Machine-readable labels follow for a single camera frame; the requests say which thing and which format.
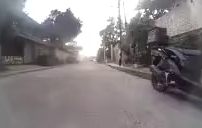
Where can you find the narrow concrete pavement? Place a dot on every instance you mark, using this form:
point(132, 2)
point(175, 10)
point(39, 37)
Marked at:
point(15, 70)

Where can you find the dark metal gate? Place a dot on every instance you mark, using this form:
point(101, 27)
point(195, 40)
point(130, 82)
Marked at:
point(197, 68)

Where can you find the raised concrete pavement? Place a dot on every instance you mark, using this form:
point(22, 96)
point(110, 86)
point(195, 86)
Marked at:
point(135, 70)

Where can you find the low building with awning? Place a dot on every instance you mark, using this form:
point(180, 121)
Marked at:
point(25, 50)

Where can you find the black scooter with box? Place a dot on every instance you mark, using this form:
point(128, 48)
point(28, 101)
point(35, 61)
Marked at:
point(165, 70)

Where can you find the grey asphalt road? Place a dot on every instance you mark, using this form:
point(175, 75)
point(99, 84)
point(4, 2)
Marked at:
point(85, 96)

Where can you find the row of trees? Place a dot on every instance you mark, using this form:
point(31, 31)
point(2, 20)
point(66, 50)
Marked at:
point(110, 35)

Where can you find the large dark tree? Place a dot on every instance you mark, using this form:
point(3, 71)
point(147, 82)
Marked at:
point(62, 25)

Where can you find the utility pole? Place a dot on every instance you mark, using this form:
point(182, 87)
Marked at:
point(120, 33)

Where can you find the grey block wall building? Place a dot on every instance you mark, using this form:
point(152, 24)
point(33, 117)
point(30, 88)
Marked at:
point(185, 20)

